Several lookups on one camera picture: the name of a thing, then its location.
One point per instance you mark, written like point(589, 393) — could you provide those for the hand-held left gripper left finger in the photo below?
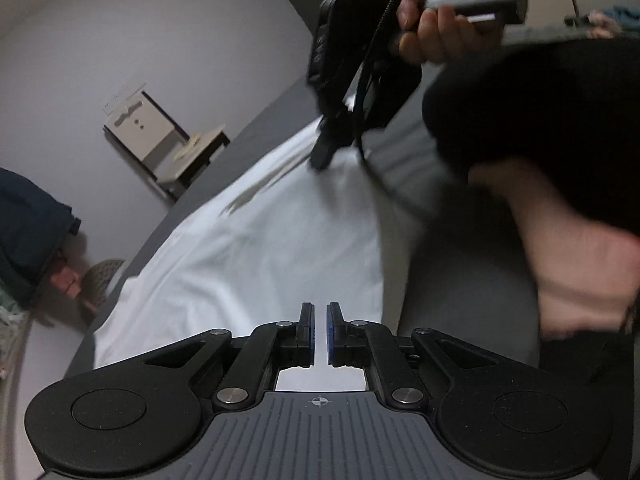
point(311, 335)

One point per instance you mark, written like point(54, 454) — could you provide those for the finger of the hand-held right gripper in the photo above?
point(327, 147)

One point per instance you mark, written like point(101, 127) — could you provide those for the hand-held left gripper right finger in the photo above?
point(330, 335)

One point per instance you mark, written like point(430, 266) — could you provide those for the white shirt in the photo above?
point(275, 250)

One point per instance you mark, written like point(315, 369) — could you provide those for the person's right hand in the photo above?
point(440, 35)

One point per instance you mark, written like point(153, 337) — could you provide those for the pale yellow item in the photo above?
point(187, 147)

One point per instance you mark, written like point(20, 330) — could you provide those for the pale wooden chair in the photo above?
point(150, 135)

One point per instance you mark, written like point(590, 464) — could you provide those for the woven stool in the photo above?
point(100, 285)

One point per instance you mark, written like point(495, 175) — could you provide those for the person's leg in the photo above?
point(550, 135)

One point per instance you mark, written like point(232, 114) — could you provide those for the pink item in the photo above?
point(65, 277)

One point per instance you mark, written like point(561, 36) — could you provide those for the dark teal jacket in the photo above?
point(30, 230)

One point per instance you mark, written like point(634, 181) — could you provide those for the white wall socket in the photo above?
point(122, 97)

